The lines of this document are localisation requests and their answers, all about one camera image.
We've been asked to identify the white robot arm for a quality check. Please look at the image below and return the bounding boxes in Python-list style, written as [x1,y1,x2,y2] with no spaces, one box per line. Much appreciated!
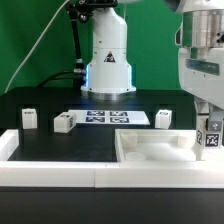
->
[81,0,224,148]

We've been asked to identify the white U-shaped fence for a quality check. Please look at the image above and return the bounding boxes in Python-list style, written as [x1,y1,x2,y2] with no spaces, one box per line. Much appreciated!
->
[0,129,224,188]

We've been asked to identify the AprilTag base sheet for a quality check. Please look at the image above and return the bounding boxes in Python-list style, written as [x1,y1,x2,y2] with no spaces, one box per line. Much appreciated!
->
[70,110,150,125]

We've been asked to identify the white cable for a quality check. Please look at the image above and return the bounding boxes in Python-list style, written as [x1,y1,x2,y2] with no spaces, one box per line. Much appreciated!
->
[3,0,72,94]

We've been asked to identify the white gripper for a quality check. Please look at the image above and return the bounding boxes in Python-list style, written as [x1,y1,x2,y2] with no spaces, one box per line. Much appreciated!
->
[177,46,224,148]

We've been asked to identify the black cable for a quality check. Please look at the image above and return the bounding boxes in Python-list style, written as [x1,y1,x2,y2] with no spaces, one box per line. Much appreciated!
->
[37,69,84,88]

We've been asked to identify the white square tabletop part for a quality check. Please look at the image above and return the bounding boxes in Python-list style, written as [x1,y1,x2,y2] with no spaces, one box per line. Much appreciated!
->
[115,129,196,162]

